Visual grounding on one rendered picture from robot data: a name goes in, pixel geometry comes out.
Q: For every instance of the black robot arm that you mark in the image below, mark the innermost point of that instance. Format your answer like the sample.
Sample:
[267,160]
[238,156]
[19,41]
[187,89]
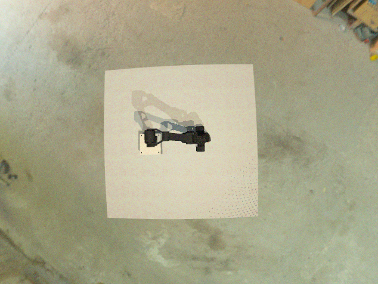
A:
[187,137]

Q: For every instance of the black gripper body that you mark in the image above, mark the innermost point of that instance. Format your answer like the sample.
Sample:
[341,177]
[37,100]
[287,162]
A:
[199,130]

